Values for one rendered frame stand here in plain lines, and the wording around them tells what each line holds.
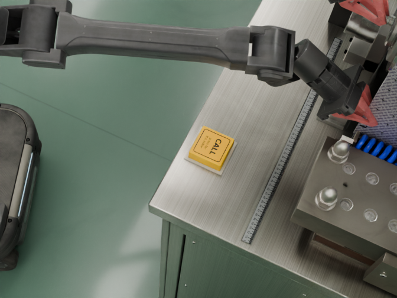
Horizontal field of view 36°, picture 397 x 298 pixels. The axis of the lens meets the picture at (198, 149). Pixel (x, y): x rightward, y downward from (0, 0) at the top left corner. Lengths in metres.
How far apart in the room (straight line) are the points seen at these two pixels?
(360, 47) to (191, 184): 0.41
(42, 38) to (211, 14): 1.65
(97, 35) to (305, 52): 0.34
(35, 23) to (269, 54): 0.38
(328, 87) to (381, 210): 0.23
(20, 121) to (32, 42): 1.06
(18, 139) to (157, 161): 0.51
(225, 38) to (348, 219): 0.37
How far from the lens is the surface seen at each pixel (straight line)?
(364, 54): 1.12
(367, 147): 1.14
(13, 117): 2.08
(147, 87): 2.38
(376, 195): 1.11
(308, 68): 1.04
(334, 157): 1.11
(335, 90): 1.06
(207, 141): 1.21
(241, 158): 1.23
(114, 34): 1.00
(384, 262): 1.08
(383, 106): 1.09
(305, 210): 1.06
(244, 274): 1.29
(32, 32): 1.03
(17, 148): 2.02
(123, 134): 2.28
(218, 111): 1.28
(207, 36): 0.99
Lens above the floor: 1.99
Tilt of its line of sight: 62 degrees down
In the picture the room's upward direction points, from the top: 8 degrees clockwise
